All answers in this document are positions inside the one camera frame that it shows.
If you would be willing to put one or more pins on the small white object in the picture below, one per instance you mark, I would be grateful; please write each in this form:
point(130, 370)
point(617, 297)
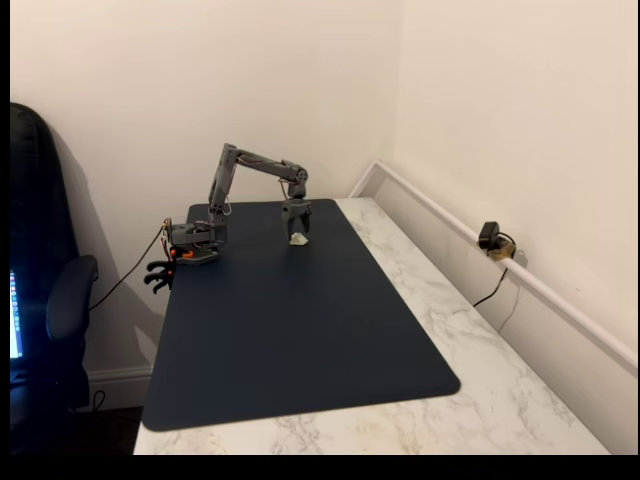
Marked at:
point(299, 240)

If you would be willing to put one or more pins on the grey SO-100 robot arm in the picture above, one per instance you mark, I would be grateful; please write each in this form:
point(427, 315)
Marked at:
point(220, 190)

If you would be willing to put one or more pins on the dark blue desk mat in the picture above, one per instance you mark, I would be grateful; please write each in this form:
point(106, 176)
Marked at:
point(300, 325)

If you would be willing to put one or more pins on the black and orange table clamp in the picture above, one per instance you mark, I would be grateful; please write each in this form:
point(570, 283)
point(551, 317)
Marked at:
point(159, 277)

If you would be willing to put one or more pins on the black webcam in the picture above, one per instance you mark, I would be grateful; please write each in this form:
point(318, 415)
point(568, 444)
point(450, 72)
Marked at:
point(487, 234)

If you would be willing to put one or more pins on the white baseboard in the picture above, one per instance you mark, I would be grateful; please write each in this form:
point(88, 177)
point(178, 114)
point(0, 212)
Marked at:
point(120, 380)

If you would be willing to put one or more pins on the black office chair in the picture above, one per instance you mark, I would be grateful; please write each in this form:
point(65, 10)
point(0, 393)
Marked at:
point(45, 280)

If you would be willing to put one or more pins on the taped webcam mount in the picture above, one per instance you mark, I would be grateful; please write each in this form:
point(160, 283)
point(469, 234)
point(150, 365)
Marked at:
point(501, 253)

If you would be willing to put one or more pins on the white wall rail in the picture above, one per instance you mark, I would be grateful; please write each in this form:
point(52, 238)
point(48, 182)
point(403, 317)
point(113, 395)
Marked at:
point(550, 296)

